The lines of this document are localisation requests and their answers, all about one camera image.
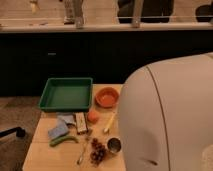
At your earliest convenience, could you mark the small metal cup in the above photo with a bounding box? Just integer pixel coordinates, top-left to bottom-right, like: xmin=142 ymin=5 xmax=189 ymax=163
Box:
xmin=107 ymin=138 xmax=121 ymax=154

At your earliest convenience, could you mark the green pea pod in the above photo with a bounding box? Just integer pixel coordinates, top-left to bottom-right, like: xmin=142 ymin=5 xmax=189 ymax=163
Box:
xmin=49 ymin=136 xmax=79 ymax=147

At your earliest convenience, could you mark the blue sponge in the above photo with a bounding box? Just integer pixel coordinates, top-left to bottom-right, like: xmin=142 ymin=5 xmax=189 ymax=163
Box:
xmin=48 ymin=122 xmax=69 ymax=140

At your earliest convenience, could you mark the green plastic tray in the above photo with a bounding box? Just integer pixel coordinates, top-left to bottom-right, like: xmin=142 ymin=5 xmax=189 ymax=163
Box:
xmin=39 ymin=77 xmax=93 ymax=112

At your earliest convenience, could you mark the bunch of red grapes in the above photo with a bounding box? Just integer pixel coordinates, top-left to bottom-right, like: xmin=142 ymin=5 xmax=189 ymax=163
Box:
xmin=90 ymin=138 xmax=107 ymax=165

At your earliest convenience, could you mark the wooden block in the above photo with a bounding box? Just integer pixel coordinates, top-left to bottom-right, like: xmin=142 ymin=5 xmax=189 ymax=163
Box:
xmin=75 ymin=113 xmax=88 ymax=134

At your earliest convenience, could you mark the black chair leg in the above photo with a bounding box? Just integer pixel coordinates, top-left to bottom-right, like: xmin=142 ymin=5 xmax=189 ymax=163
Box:
xmin=0 ymin=127 xmax=26 ymax=138

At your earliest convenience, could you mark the grey blue cloth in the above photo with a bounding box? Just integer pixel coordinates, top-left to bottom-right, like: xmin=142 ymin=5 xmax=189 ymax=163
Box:
xmin=57 ymin=113 xmax=76 ymax=125

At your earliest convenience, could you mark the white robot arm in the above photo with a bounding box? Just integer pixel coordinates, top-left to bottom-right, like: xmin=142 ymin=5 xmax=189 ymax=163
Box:
xmin=118 ymin=52 xmax=213 ymax=171

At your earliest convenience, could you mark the orange bowl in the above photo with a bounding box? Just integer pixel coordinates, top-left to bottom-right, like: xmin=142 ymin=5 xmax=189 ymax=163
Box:
xmin=95 ymin=87 xmax=119 ymax=108

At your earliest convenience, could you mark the orange fruit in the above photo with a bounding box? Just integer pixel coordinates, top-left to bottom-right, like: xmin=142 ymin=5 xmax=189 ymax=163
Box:
xmin=87 ymin=109 xmax=99 ymax=124

